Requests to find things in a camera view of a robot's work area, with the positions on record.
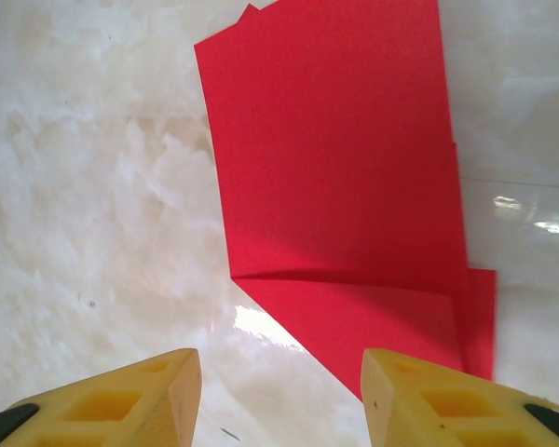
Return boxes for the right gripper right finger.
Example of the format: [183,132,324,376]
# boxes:
[361,347,559,447]

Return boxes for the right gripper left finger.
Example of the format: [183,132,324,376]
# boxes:
[0,347,202,447]

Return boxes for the red paper sheet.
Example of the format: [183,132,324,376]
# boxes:
[193,0,498,404]

